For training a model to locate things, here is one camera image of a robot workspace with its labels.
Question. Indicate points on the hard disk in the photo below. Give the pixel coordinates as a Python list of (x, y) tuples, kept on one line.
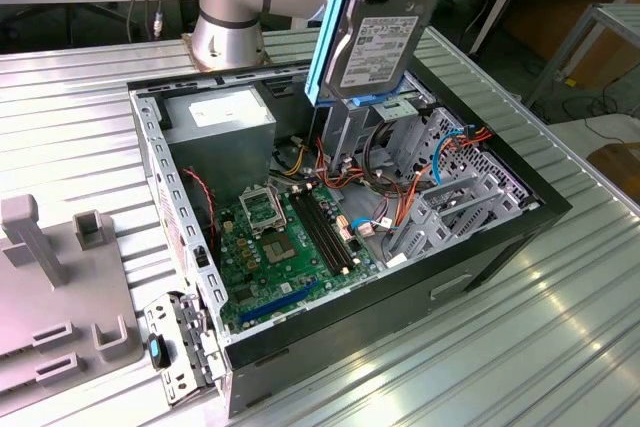
[(385, 47)]

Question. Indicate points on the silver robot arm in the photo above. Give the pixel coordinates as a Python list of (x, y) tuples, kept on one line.
[(225, 42)]

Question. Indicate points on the metal disk bay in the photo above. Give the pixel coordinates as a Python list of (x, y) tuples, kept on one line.
[(425, 247)]

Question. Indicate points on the metal drive cage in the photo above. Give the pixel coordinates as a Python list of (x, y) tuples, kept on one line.
[(345, 132)]

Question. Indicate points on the grey power supply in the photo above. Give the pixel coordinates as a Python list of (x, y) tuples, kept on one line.
[(220, 157)]

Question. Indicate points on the brown cardboard box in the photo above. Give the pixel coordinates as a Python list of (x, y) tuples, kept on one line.
[(620, 167), (610, 57)]

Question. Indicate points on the black RAM slot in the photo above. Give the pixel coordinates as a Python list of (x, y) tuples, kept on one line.
[(317, 233), (330, 228)]

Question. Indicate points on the green motherboard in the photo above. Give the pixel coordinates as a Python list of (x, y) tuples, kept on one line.
[(310, 257)]

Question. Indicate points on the CPU socket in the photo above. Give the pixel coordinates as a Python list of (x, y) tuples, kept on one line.
[(280, 249)]

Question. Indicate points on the blue expansion slot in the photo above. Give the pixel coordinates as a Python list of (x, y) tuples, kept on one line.
[(280, 301)]

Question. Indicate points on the black PC case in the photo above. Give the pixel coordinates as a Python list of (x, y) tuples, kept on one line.
[(350, 347)]

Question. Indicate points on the grey parts rack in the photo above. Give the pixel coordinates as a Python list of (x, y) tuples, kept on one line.
[(60, 307)]

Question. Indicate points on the metal frame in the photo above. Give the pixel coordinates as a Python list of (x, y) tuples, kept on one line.
[(561, 54)]

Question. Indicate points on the silver slot bracket flap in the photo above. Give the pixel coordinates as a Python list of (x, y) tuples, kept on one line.
[(165, 387)]

